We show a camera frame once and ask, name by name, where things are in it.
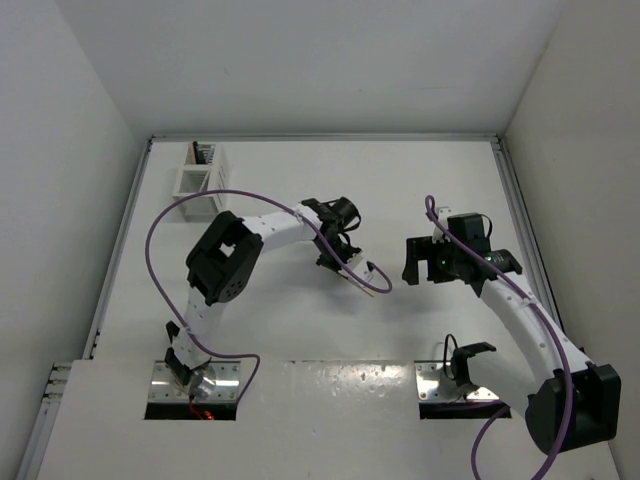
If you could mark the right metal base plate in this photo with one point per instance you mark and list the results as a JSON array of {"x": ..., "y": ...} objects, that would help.
[{"x": 434, "y": 388}]

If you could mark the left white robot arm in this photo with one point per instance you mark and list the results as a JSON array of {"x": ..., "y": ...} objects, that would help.
[{"x": 222, "y": 261}]

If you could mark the white slotted organizer box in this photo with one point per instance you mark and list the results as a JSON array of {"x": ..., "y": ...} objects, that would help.
[{"x": 192, "y": 178}]

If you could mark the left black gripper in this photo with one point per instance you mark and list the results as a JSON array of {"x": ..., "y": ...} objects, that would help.
[{"x": 333, "y": 266}]

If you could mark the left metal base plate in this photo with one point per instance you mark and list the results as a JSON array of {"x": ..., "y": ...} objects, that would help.
[{"x": 216, "y": 383}]

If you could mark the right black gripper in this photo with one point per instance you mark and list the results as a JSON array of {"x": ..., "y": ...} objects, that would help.
[{"x": 422, "y": 248}]

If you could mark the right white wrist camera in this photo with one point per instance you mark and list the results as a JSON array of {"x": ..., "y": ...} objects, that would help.
[{"x": 441, "y": 214}]

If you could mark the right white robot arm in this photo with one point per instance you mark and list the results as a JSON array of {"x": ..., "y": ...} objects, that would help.
[{"x": 566, "y": 399}]

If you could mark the dark green gold mascara tube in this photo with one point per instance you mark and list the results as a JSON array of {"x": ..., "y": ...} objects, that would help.
[{"x": 199, "y": 157}]

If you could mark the metal base plate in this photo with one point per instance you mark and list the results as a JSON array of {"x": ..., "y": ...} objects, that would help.
[
  {"x": 216, "y": 383},
  {"x": 434, "y": 388}
]

